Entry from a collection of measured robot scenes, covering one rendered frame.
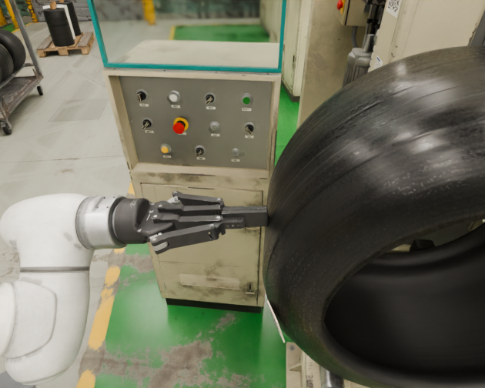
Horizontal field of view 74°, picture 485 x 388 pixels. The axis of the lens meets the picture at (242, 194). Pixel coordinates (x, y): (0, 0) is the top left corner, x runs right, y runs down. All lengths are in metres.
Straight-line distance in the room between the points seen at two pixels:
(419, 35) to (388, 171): 0.37
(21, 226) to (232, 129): 0.74
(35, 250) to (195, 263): 1.04
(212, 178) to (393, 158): 0.91
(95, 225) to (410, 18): 0.61
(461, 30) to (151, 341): 1.69
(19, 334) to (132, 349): 1.29
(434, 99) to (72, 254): 0.54
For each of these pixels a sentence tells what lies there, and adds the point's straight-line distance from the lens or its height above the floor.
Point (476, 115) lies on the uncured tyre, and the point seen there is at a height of 1.45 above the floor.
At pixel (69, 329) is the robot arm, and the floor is 1.11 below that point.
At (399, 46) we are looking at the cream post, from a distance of 0.68.
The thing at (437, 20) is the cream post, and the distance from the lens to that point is 0.69.
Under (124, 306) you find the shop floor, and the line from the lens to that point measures 1.98.
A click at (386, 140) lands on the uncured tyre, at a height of 1.41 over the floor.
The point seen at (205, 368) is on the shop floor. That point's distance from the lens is 1.73.
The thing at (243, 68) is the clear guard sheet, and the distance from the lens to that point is 1.03.
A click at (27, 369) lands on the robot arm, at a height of 1.10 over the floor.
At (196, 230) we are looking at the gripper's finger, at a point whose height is 1.24.
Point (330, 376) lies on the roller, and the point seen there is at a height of 0.92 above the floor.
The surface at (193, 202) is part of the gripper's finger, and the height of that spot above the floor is 1.23.
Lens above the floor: 1.58
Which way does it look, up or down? 38 degrees down
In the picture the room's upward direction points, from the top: straight up
